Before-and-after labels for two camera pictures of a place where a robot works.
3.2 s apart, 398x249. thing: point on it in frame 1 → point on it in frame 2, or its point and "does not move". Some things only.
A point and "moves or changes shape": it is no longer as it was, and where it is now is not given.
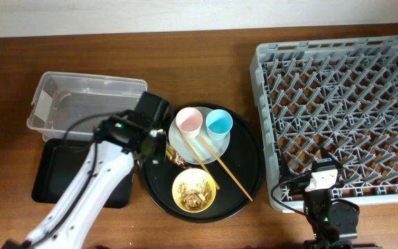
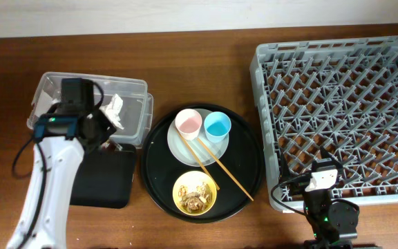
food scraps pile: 196,198 does not move
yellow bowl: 193,190 does not move
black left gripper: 160,157 → 109,127
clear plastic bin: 61,98 does not move
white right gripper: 285,171 does not move
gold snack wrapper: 172,154 moves or changes shape
